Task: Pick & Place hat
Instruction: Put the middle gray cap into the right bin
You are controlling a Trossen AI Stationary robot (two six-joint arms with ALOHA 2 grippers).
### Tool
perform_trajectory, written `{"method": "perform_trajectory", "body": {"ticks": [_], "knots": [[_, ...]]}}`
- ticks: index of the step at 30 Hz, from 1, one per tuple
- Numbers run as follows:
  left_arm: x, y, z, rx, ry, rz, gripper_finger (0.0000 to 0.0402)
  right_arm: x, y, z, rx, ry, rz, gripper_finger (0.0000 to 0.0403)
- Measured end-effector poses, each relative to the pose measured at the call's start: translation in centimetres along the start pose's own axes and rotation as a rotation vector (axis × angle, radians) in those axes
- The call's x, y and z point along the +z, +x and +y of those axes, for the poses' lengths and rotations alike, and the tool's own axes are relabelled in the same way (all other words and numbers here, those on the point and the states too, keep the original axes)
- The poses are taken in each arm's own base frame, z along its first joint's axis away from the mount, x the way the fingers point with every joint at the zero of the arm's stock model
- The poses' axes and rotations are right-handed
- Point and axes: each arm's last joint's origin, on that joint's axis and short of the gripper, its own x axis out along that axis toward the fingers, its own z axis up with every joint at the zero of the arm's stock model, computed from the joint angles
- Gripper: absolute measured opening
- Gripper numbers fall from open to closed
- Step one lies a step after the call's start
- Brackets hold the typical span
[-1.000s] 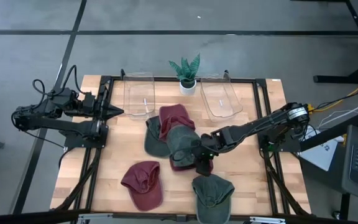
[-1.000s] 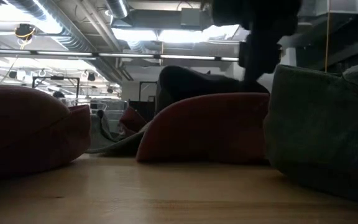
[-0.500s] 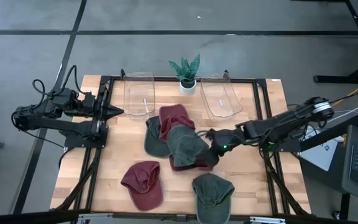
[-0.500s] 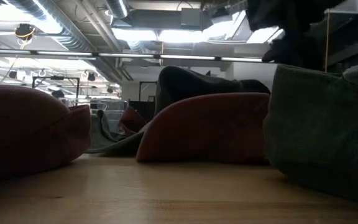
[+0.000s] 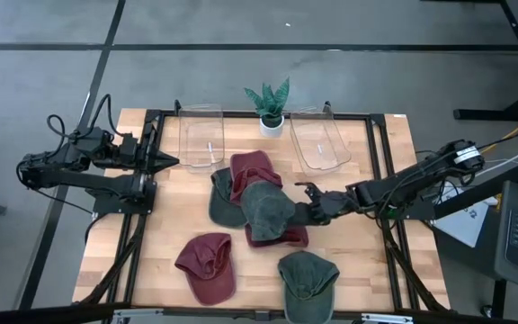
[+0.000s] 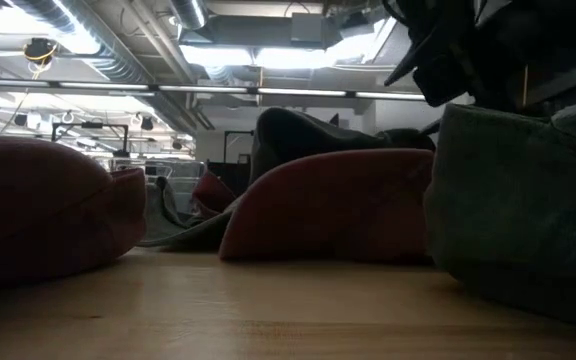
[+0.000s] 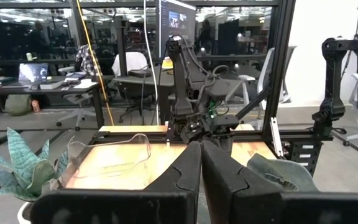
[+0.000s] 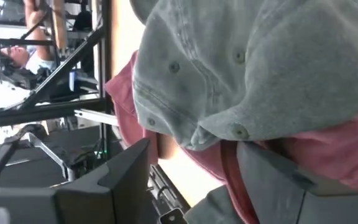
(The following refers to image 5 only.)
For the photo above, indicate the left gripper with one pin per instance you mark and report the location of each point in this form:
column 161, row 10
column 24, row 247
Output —
column 147, row 148

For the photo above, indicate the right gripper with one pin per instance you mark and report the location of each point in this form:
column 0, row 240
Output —
column 337, row 204

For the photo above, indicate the maroon baseball cap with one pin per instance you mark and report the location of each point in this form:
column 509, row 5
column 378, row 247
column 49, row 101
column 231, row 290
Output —
column 205, row 270
column 295, row 236
column 250, row 164

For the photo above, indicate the dark green baseball cap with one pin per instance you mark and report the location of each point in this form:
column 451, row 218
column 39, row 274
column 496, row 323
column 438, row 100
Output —
column 223, row 207
column 265, row 209
column 306, row 279

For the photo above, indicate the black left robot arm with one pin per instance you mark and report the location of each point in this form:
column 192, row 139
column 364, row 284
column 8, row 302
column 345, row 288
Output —
column 83, row 182

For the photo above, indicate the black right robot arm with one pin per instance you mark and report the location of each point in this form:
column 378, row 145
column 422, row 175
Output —
column 421, row 175

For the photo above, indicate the clear plastic bin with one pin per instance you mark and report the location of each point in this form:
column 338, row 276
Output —
column 200, row 135
column 319, row 141

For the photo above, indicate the white plant pot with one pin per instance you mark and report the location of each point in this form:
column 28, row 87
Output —
column 271, row 129

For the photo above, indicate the green artificial plant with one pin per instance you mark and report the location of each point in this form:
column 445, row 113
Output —
column 270, row 101

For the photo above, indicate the small white sticker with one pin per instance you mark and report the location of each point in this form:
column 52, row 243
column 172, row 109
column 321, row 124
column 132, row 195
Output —
column 399, row 116

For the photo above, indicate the black side table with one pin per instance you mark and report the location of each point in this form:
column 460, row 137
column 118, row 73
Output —
column 479, row 191

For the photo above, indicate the black stand foot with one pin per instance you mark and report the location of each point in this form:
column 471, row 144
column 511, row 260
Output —
column 497, row 114

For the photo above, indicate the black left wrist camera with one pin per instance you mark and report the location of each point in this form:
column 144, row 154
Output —
column 129, row 148

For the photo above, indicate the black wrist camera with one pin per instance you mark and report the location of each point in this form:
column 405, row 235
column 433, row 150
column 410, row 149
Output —
column 364, row 193
column 129, row 148

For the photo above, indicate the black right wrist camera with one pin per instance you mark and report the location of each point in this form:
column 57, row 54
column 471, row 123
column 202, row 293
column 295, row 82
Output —
column 364, row 193

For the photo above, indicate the black aluminium table frame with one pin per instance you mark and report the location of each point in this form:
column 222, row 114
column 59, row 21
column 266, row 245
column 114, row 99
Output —
column 236, row 112

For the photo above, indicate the silver metal bracket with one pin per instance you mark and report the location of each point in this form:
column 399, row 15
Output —
column 137, row 315
column 387, row 318

